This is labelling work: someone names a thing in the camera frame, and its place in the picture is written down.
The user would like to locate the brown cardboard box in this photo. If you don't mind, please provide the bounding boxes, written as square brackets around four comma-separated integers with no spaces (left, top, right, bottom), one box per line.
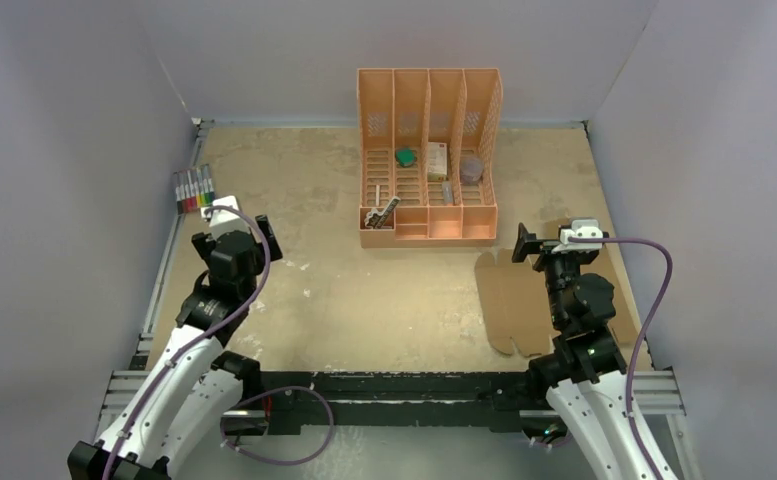
[474,245,640,358]

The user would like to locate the orange plastic file organizer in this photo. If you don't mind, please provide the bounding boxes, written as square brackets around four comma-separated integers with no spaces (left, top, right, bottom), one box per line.
[357,68,503,248]

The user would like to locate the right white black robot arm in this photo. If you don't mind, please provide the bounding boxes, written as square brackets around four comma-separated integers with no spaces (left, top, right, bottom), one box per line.
[511,218,676,479]

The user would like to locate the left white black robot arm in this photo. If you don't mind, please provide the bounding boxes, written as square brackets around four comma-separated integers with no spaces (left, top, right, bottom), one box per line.
[67,207,283,479]

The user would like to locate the white beige carton box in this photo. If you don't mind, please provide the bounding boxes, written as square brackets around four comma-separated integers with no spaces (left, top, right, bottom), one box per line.
[425,142,449,182]

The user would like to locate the green small box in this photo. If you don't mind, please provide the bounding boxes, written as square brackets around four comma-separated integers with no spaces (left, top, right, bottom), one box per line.
[394,148,417,168]

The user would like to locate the pack of coloured markers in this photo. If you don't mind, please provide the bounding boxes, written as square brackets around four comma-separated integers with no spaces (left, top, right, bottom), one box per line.
[171,164,216,215]

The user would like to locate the purple grey round container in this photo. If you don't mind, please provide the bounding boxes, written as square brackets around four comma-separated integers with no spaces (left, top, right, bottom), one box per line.
[459,155,485,186]

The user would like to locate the small grey tube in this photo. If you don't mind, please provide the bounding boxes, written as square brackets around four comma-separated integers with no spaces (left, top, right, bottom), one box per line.
[441,181,455,206]

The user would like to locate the black white patterned card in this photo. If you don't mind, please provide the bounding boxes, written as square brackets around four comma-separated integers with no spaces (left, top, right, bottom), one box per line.
[364,196,401,230]

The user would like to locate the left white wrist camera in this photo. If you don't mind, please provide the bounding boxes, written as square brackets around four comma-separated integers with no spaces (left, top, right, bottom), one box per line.
[200,195,246,238]

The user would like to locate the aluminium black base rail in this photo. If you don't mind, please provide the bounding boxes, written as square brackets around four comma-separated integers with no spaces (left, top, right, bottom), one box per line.
[99,369,687,439]

